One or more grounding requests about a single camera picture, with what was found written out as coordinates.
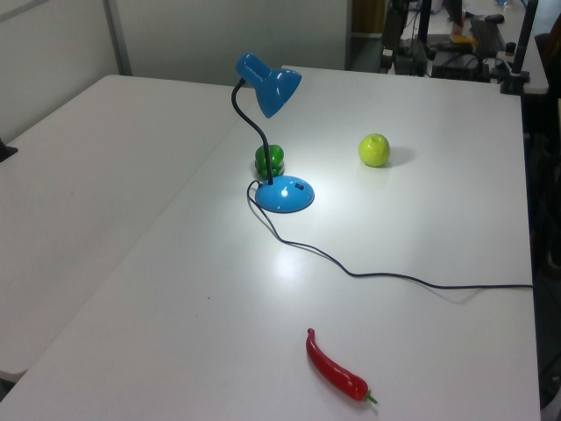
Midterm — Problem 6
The blue desk lamp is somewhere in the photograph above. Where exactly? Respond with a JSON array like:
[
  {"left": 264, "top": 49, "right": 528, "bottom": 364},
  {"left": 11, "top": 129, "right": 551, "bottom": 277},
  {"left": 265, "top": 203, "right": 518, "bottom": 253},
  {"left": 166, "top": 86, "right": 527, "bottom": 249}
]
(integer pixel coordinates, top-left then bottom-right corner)
[{"left": 231, "top": 52, "right": 316, "bottom": 215}]

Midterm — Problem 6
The green toy bell pepper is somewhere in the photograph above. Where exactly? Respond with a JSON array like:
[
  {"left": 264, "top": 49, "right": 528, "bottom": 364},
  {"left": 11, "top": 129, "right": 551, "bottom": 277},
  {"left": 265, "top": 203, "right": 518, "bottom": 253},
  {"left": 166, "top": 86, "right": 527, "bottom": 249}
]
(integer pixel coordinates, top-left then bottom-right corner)
[{"left": 254, "top": 144, "right": 287, "bottom": 180}]

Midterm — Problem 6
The yellow-green toy apple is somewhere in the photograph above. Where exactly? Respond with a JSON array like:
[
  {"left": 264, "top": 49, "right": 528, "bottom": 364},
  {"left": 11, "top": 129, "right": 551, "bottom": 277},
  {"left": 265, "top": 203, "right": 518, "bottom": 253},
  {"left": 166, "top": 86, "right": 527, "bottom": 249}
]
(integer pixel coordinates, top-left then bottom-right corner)
[{"left": 359, "top": 133, "right": 392, "bottom": 168}]

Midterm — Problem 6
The red toy chili pepper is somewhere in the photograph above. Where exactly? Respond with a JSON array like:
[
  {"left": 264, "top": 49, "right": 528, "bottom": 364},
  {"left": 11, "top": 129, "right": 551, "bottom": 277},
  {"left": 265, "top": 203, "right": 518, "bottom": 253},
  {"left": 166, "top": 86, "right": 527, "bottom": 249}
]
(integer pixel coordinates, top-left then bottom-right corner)
[{"left": 305, "top": 327, "right": 379, "bottom": 407}]

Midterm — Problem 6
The dark grey keyboard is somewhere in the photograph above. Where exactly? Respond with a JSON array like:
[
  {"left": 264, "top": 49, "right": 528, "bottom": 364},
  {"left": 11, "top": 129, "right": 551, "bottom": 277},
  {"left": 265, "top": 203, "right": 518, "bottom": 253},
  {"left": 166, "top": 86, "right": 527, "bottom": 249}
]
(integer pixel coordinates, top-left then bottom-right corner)
[{"left": 469, "top": 17, "right": 506, "bottom": 52}]

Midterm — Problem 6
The small black clamp foot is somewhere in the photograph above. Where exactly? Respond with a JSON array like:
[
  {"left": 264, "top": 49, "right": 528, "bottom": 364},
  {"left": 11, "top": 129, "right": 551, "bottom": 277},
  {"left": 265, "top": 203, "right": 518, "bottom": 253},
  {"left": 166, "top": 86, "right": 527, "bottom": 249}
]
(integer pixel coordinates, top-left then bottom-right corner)
[{"left": 0, "top": 136, "right": 19, "bottom": 163}]

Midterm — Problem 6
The black pole with table clamp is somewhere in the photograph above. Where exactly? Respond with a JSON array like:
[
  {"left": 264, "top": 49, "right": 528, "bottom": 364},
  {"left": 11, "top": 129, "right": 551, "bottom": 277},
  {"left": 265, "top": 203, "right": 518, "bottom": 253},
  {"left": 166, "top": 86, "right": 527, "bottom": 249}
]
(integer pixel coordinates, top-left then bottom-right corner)
[{"left": 500, "top": 0, "right": 539, "bottom": 96}]

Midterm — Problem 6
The dark brown chair back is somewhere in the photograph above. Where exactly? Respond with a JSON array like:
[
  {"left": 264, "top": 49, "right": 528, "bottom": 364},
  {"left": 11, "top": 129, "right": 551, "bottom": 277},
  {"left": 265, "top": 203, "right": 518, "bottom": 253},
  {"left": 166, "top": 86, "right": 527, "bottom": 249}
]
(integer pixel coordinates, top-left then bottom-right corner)
[{"left": 534, "top": 32, "right": 561, "bottom": 96}]

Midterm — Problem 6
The black lamp power cable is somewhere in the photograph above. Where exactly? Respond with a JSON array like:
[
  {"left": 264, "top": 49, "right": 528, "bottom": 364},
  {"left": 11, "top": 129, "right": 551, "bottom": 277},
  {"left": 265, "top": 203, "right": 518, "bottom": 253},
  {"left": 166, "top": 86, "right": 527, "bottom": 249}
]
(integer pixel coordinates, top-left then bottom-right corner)
[{"left": 246, "top": 180, "right": 535, "bottom": 292}]

